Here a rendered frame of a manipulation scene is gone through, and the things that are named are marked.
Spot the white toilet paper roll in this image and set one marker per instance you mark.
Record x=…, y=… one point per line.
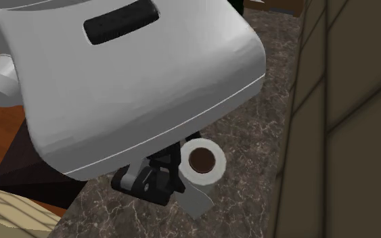
x=202, y=164

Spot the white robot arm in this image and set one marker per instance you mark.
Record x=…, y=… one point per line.
x=117, y=99

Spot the dark robot stand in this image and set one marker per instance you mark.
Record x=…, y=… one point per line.
x=28, y=171

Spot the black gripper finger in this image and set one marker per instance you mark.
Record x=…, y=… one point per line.
x=167, y=156

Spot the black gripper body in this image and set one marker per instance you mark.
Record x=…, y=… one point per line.
x=157, y=191

